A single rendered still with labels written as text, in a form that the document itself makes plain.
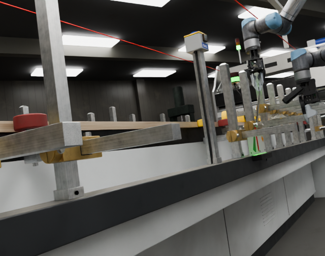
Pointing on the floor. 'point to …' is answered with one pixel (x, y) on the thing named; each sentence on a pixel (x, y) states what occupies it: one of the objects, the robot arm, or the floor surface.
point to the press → (180, 110)
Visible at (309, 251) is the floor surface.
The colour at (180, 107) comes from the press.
